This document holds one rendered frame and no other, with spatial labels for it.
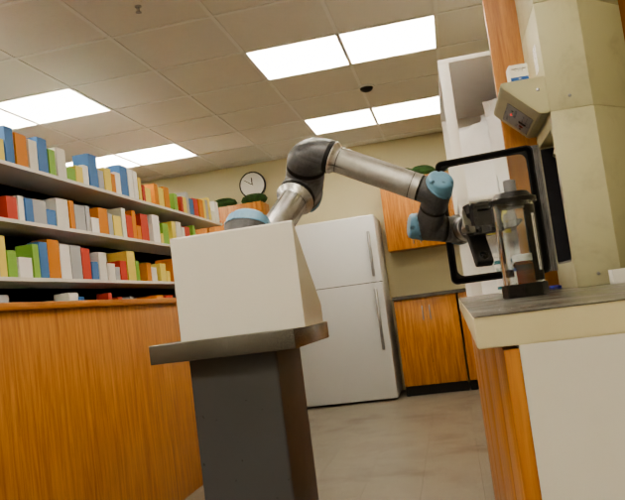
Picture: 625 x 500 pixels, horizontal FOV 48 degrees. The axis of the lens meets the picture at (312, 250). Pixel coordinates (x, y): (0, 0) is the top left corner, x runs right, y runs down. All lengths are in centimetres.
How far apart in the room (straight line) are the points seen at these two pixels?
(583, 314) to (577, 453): 16
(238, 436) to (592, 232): 105
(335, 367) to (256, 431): 543
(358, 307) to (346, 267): 40
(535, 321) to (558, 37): 127
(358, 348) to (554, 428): 602
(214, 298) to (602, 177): 106
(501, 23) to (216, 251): 134
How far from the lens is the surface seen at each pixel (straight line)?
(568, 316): 91
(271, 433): 153
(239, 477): 157
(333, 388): 698
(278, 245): 147
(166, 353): 153
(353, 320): 689
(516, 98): 202
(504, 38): 245
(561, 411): 92
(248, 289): 148
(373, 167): 197
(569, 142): 200
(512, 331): 90
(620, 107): 213
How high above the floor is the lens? 98
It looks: 5 degrees up
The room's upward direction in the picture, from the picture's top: 7 degrees counter-clockwise
